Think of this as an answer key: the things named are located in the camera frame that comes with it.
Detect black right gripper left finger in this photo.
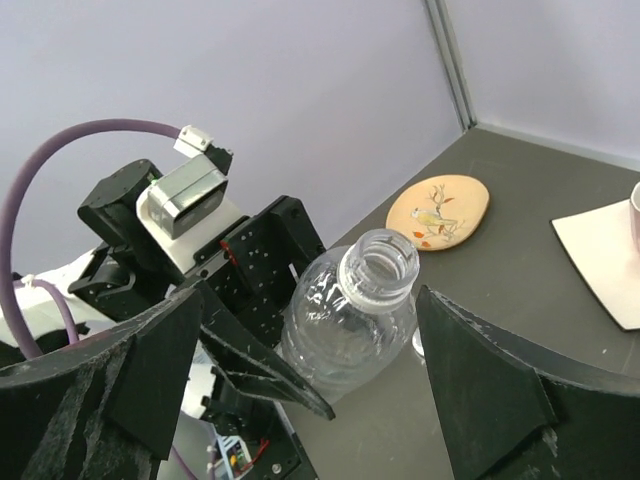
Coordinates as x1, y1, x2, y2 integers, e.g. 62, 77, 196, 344
1, 289, 204, 479

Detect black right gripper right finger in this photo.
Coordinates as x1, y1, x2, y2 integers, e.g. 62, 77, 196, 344
417, 286, 639, 479

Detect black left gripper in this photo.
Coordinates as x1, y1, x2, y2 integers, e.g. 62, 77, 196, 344
174, 195, 335, 419

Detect short clear capped bottle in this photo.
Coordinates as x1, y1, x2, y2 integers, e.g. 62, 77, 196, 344
411, 328, 424, 358

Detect clear bottle with blue cap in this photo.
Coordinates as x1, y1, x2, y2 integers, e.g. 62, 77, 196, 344
278, 229, 420, 404

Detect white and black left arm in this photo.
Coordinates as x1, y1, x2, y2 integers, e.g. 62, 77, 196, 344
1, 160, 334, 479

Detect white square plate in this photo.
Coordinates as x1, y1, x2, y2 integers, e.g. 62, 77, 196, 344
551, 200, 639, 331

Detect beige oval painted plate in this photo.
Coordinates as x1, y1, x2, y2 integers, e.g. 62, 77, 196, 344
385, 174, 490, 251

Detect pink ceramic mug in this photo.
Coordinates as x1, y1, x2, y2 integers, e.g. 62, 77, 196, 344
629, 183, 640, 251

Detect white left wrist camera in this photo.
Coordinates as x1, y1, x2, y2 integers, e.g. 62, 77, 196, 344
136, 125, 243, 273

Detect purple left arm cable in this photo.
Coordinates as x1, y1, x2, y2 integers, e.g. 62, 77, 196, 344
0, 118, 181, 361

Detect left metal frame post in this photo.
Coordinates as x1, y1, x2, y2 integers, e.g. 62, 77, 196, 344
424, 0, 477, 131

